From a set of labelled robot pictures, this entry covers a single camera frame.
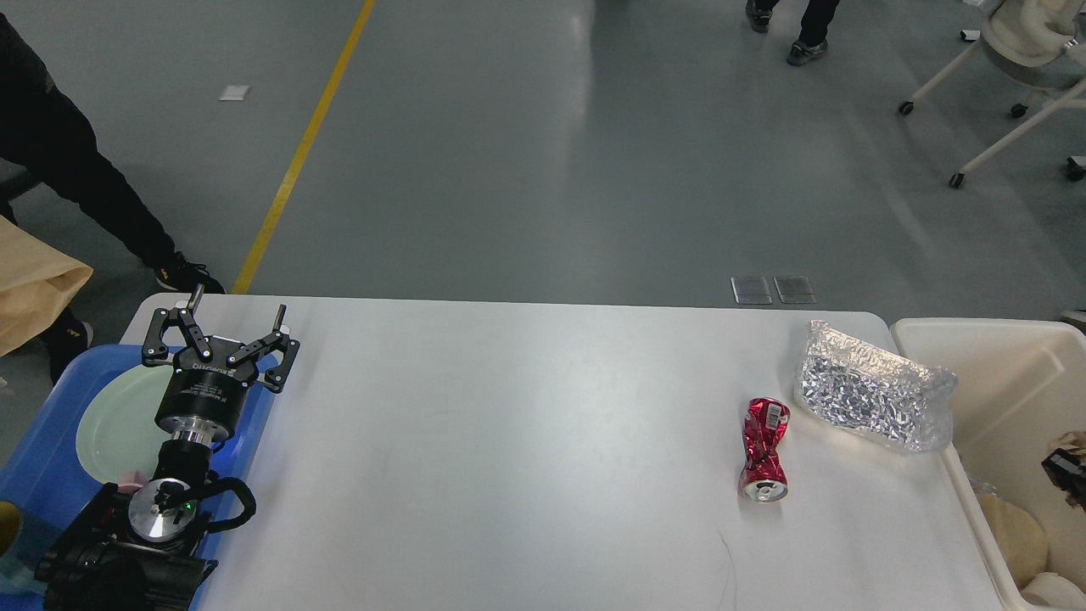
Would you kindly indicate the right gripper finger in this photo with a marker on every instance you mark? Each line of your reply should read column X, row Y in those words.
column 1067, row 473

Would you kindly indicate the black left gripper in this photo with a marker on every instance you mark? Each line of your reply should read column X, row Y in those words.
column 204, row 395

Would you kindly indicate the light green plate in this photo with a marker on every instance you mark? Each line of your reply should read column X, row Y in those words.
column 118, row 433

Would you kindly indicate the pink ribbed mug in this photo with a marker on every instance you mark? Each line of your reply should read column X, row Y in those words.
column 131, row 482

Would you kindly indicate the dark teal mug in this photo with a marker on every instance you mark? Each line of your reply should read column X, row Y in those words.
column 24, row 540

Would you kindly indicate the brown paper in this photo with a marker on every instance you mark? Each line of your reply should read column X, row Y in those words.
column 1072, row 442

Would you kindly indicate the white paper cup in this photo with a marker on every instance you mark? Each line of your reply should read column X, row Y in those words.
column 1049, row 589

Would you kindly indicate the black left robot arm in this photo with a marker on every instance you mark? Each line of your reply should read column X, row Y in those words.
column 138, row 549

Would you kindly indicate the beige plastic bin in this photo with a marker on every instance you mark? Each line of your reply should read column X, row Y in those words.
column 1020, row 389

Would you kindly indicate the crumpled foil right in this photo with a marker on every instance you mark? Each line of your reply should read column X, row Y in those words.
column 886, row 398

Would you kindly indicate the paper bag held by person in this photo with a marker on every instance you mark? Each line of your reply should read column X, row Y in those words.
column 37, row 283

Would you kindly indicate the person in black left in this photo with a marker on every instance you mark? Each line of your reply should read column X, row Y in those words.
column 43, row 131

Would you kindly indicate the crushed red can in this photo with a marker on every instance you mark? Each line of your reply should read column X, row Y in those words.
column 762, row 478

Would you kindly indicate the floor plate right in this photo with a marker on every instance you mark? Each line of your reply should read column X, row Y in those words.
column 794, row 289

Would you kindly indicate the floor plate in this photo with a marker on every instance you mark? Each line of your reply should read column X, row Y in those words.
column 751, row 290
column 794, row 289

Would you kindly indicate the floor plate left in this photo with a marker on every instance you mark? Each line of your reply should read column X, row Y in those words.
column 751, row 290

